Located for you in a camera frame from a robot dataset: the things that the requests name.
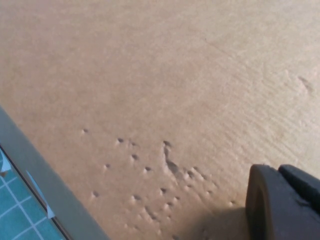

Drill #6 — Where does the green checked tablecloth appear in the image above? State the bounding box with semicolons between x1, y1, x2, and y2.
0;144;66;240

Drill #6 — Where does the brown cardboard drawer with window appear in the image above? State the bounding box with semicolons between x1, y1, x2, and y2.
0;0;320;240

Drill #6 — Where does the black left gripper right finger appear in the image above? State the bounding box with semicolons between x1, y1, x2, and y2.
278;163;320;213

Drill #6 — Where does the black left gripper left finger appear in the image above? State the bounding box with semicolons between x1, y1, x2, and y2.
244;163;320;240

